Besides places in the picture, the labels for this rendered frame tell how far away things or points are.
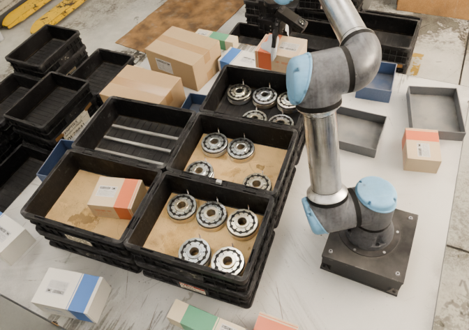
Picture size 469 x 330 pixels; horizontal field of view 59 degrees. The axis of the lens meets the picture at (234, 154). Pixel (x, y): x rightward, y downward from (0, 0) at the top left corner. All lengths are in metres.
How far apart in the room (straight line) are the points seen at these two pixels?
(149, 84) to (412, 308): 1.34
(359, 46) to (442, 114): 0.99
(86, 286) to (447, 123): 1.53
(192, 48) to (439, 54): 2.08
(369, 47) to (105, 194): 0.96
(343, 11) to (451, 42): 2.56
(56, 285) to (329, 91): 1.05
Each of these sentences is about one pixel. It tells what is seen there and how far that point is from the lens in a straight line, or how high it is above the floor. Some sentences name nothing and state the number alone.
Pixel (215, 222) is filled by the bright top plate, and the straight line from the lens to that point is 1.36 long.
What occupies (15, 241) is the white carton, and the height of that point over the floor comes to 0.78.
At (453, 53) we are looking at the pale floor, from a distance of 3.57.
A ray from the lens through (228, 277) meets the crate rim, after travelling 1.19.
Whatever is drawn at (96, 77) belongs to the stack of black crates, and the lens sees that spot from 2.90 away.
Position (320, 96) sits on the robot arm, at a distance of 1.00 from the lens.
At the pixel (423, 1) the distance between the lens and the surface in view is 3.94.
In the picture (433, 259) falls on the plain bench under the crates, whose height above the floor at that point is 0.70.
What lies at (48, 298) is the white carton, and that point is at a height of 0.79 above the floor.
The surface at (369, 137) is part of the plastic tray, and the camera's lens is 1.81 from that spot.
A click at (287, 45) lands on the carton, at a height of 1.12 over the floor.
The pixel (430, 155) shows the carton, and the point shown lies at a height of 0.77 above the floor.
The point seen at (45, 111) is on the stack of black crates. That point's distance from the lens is 2.61.
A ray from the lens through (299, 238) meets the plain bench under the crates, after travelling 1.50.
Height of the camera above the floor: 2.02
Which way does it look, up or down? 49 degrees down
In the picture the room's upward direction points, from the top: 9 degrees counter-clockwise
